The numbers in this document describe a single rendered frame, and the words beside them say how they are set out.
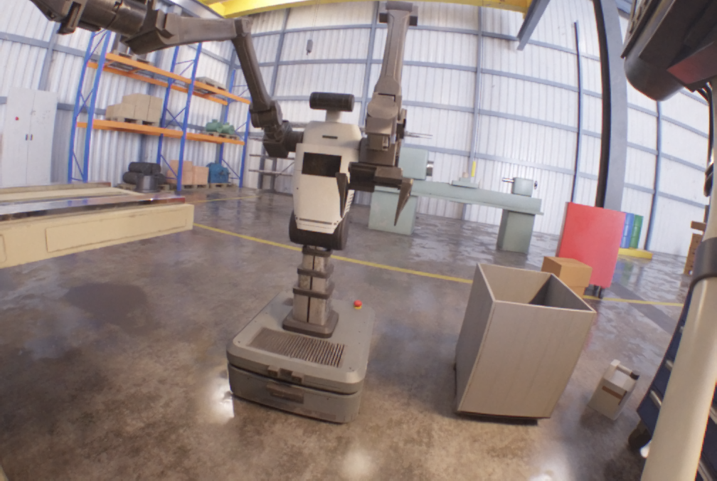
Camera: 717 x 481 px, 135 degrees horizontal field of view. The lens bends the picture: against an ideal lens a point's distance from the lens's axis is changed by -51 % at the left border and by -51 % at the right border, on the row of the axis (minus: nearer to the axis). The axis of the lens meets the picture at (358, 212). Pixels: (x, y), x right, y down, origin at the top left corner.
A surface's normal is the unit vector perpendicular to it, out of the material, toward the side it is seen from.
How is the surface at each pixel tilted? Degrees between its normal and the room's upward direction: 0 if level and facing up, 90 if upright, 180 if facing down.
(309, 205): 90
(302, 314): 90
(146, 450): 0
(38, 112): 90
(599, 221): 90
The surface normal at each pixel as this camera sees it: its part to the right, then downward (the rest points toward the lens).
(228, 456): 0.12, -0.98
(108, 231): 0.95, 0.15
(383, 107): -0.04, -0.40
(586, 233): -0.56, 0.04
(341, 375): 0.00, -0.62
